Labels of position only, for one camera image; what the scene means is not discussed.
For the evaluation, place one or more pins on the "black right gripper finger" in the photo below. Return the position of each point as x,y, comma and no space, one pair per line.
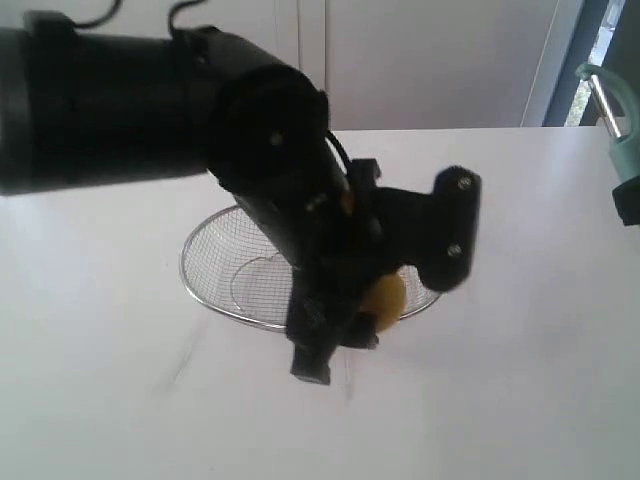
626,197

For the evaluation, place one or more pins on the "yellow lemon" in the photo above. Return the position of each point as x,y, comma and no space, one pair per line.
385,302

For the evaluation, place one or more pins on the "teal vegetable peeler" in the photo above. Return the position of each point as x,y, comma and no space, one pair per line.
624,143

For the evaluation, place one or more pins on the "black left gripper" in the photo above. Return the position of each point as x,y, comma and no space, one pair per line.
341,262

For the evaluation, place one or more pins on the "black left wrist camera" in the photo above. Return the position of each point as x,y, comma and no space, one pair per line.
436,232

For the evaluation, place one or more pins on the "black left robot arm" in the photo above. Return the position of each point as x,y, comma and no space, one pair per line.
80,109

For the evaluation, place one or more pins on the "metal wire mesh basket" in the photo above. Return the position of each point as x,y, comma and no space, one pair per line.
229,266

